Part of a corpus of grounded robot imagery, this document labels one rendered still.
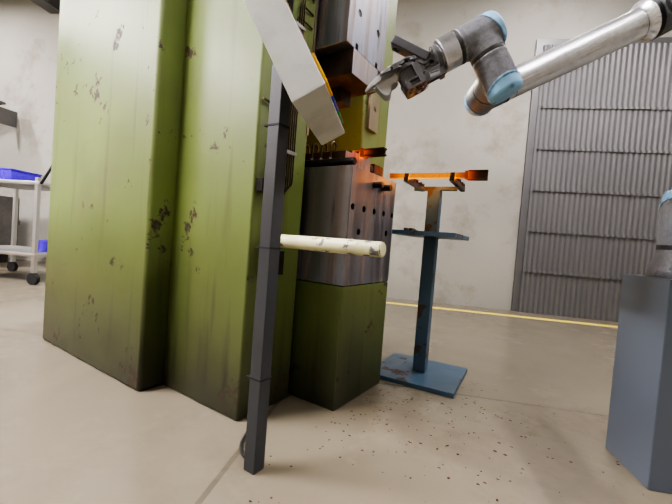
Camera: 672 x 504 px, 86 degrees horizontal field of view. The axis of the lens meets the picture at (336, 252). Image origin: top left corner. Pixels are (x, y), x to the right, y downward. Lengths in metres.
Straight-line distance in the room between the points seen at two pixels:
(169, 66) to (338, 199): 0.82
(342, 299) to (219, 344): 0.46
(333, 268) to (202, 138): 0.68
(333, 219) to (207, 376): 0.73
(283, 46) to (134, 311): 1.13
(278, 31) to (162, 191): 0.86
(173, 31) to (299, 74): 0.94
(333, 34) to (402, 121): 3.12
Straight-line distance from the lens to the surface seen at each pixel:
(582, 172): 4.81
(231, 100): 1.41
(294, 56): 0.87
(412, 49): 1.13
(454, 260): 4.43
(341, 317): 1.36
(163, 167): 1.57
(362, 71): 1.60
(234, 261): 1.29
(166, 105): 1.62
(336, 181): 1.38
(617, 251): 4.89
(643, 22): 1.48
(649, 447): 1.48
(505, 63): 1.12
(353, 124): 1.88
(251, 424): 1.09
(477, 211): 4.48
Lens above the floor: 0.64
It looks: 2 degrees down
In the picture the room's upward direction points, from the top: 4 degrees clockwise
